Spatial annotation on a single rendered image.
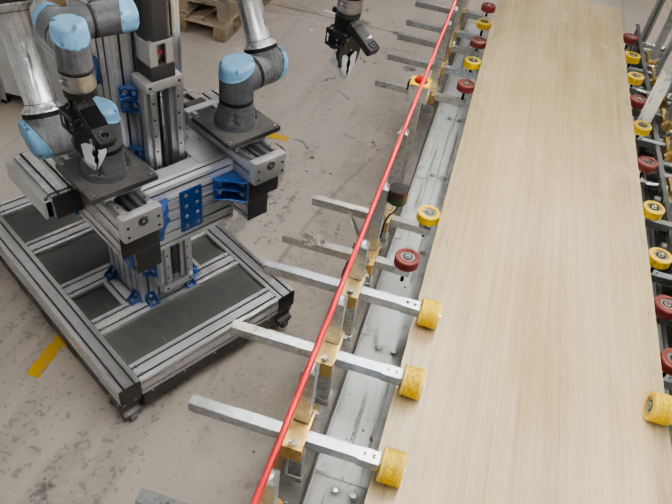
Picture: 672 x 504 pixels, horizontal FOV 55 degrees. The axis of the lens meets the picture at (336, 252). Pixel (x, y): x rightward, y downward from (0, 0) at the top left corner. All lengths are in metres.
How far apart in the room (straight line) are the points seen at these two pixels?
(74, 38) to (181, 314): 1.53
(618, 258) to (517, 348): 0.61
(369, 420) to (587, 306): 0.75
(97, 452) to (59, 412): 0.25
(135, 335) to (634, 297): 1.83
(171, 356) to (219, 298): 0.36
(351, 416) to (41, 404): 1.35
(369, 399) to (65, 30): 1.30
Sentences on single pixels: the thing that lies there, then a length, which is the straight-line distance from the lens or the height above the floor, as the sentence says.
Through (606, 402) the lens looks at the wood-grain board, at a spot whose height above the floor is 0.90.
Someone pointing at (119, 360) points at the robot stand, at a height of 0.23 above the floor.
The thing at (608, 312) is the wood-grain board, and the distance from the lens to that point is 2.16.
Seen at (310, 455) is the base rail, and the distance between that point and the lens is 1.83.
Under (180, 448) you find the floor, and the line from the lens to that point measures 2.65.
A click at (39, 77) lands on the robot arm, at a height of 1.37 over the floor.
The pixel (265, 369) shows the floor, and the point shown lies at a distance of 2.85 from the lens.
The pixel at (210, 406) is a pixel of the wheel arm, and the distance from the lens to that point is 1.59.
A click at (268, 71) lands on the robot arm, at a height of 1.22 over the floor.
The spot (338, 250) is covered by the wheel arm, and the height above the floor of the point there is 0.86.
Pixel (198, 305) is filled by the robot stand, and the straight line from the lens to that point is 2.80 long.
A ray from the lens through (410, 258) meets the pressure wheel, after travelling 2.07.
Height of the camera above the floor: 2.29
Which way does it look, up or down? 43 degrees down
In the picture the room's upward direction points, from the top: 9 degrees clockwise
